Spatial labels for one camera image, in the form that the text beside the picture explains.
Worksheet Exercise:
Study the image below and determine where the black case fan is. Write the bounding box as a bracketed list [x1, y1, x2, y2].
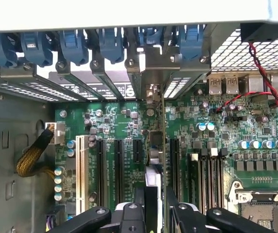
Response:
[240, 22, 278, 44]

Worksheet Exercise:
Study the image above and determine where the black short expansion slot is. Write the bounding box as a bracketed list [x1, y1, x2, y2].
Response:
[132, 139, 144, 164]

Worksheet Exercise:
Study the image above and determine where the red black twisted wire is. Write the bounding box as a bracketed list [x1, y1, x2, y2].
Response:
[215, 41, 278, 124]

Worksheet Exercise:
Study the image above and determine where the metal expansion slot cover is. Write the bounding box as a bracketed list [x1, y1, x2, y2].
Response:
[0, 62, 60, 103]
[163, 71, 210, 99]
[90, 58, 128, 100]
[22, 62, 89, 102]
[125, 57, 145, 100]
[55, 60, 106, 100]

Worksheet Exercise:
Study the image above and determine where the green motherboard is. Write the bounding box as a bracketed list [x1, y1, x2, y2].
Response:
[54, 72, 278, 233]

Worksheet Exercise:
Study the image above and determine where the metal CPU socket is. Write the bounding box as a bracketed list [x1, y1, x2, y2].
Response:
[227, 180, 278, 233]

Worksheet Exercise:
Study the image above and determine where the black long expansion slot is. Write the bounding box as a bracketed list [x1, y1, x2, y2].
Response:
[114, 139, 125, 207]
[169, 138, 181, 203]
[96, 138, 106, 207]

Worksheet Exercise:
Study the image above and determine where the metal USB port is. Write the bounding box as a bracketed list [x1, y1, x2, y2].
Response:
[208, 74, 224, 95]
[225, 74, 241, 95]

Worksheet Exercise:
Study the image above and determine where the white long expansion slot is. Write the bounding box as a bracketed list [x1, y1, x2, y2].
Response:
[75, 134, 90, 217]

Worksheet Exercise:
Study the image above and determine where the yellow black braided cable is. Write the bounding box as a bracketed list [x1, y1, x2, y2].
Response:
[16, 128, 56, 178]

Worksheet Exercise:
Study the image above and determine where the white power connector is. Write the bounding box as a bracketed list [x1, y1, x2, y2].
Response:
[45, 122, 66, 146]

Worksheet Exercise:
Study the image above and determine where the black RAM slot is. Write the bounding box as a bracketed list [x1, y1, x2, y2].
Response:
[200, 148, 209, 216]
[217, 148, 229, 209]
[208, 148, 219, 210]
[188, 152, 201, 212]

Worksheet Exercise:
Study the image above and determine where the grey metal PC case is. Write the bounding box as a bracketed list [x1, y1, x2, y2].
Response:
[0, 0, 278, 233]

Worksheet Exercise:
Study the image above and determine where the purple wire bundle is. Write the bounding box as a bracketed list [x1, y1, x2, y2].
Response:
[46, 210, 57, 233]

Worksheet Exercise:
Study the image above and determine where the metal network port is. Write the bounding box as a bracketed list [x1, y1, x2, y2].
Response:
[246, 74, 268, 94]

